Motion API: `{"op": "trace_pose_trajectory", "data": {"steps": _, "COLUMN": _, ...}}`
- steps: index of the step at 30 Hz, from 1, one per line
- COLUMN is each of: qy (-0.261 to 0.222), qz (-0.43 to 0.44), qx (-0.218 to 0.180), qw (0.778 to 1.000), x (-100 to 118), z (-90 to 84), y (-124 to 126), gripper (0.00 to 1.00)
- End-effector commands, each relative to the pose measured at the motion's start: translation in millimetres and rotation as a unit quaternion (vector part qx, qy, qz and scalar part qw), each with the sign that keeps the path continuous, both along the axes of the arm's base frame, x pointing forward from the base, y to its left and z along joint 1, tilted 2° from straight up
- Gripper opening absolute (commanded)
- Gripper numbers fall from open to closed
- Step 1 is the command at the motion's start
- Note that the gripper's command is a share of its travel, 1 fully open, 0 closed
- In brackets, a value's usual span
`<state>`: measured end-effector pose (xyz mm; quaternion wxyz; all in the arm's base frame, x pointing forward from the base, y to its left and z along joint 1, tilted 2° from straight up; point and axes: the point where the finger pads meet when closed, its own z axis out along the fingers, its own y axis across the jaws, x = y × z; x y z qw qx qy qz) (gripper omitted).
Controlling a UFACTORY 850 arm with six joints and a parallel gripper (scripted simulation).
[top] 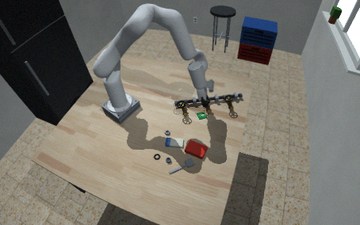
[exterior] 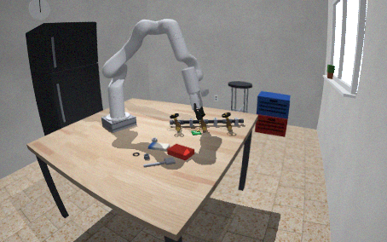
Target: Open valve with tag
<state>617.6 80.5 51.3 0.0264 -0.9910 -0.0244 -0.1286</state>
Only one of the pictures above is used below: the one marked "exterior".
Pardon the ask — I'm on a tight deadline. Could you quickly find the green tag with gold chain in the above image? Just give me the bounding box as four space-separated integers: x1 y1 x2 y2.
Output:
191 128 201 135

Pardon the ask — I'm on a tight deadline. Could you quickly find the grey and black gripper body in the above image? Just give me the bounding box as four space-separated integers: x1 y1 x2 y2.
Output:
189 93 203 110

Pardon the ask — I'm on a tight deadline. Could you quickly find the red rectangular block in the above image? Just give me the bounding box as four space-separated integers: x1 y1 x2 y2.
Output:
167 144 194 160

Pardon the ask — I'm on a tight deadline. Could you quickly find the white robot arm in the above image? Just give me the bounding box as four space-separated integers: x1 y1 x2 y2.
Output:
102 19 209 121

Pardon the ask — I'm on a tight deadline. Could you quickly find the dark grey pipe with tee junction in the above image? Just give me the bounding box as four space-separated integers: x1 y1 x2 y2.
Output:
170 112 244 131

